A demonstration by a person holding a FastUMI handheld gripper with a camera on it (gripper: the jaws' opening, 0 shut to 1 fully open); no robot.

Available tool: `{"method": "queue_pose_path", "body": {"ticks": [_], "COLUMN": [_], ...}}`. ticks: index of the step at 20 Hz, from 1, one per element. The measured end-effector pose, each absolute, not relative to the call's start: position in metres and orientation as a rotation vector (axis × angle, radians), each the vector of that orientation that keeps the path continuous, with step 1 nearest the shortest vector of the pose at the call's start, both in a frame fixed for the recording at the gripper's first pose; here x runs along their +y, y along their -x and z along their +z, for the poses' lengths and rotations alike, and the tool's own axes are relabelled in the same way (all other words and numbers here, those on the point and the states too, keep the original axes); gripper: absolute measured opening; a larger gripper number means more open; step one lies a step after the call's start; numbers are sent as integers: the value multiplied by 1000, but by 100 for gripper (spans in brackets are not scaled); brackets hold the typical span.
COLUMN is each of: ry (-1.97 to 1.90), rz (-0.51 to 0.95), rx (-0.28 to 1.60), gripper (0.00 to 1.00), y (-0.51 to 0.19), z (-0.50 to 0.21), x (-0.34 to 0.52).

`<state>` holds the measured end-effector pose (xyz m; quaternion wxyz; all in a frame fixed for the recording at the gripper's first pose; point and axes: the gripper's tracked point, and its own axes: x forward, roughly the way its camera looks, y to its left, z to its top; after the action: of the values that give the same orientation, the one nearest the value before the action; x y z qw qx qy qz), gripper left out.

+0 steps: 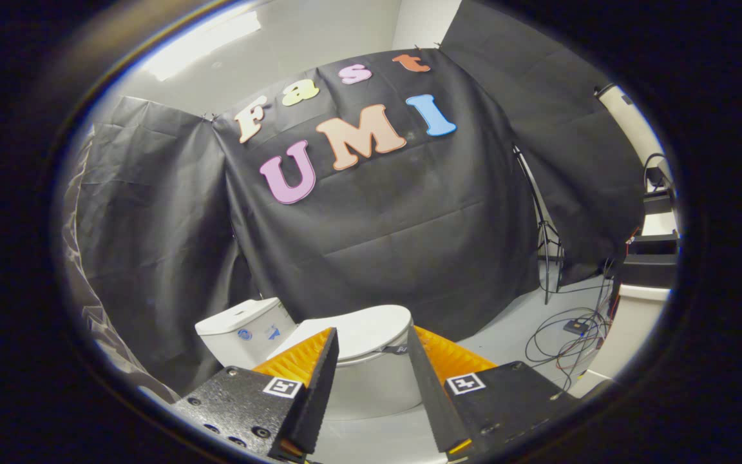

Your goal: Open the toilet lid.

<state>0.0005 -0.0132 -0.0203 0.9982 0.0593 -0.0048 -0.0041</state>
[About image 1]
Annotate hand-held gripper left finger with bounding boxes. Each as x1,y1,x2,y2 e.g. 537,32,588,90
170,327,341,463

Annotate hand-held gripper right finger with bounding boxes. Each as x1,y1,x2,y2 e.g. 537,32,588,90
406,325,582,462

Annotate white toilet bowl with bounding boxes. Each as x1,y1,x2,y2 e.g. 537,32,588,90
323,335,424,423

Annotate white toilet tank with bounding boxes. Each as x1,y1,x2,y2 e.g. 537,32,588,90
195,297,298,371

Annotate black backdrop cloth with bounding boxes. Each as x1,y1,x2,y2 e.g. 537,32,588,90
62,0,646,397

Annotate black tripod stand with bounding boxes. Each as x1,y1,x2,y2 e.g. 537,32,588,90
512,144,566,305

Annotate white cabinet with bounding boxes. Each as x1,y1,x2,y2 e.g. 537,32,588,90
567,284,672,398

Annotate clear plastic sheet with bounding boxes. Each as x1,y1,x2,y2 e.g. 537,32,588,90
61,129,180,405

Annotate black equipment box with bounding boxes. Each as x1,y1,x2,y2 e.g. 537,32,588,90
621,254,678,288

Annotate tangle of floor cables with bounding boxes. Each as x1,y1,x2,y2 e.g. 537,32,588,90
524,258,615,376

